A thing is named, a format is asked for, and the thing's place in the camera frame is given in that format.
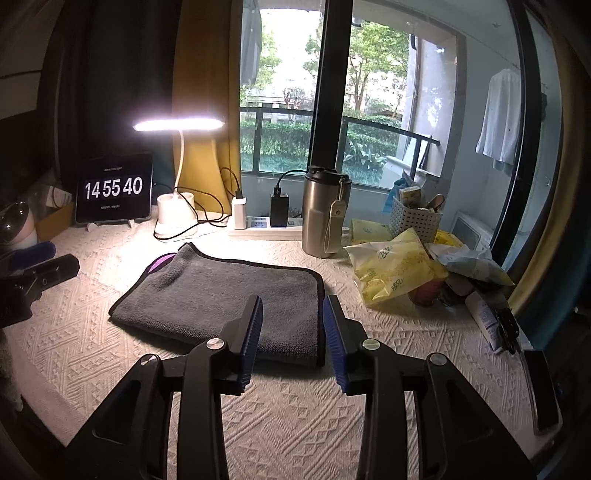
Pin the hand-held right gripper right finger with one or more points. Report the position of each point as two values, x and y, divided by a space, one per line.
333 344

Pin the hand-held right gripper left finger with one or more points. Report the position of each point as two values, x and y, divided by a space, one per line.
250 344

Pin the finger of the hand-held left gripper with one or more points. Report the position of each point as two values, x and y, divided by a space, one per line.
32 253
44 272

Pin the grey towel with black edge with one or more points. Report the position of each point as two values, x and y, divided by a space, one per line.
207 295

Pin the yellow cardboard box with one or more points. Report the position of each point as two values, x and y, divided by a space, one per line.
53 221

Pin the white tablet stand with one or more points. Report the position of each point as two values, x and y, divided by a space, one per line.
94 224

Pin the yellow plastic bag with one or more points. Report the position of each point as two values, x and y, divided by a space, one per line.
392 272

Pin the white textured tablecloth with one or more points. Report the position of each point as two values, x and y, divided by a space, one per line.
295 429

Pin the black tablet clock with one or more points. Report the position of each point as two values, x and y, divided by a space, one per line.
114 188

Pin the red yellow fruit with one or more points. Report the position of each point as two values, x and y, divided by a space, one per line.
427 293

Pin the purple cloth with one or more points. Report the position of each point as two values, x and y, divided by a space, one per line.
159 264

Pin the white power strip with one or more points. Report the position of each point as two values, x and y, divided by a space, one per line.
288 230

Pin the stainless steel tumbler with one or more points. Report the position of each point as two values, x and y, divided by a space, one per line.
323 217

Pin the white charger plug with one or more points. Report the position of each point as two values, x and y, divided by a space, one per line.
239 212

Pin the black charger plug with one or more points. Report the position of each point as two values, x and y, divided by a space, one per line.
279 210

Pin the white plastic basket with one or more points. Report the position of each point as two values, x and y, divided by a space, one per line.
413 224

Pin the white desk lamp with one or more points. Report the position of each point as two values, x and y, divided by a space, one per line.
178 205

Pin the white tube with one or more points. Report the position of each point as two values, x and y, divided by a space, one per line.
485 323

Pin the blue plastic bag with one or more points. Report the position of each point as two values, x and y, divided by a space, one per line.
392 196

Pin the white and blue packet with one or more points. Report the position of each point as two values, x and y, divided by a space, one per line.
475 267

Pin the black clip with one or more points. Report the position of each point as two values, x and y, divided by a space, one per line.
508 327

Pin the black smartphone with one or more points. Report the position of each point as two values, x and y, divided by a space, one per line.
542 392

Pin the dark balcony railing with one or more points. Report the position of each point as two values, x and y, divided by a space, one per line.
277 113

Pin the yellow curtain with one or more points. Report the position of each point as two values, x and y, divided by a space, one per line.
203 69

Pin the white hanging shirt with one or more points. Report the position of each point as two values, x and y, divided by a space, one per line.
501 120

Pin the grey hanging garment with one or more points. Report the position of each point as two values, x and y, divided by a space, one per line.
250 41

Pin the white round camera device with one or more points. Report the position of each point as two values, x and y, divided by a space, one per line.
18 228

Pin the black window frame post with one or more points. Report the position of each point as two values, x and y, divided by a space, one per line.
330 92

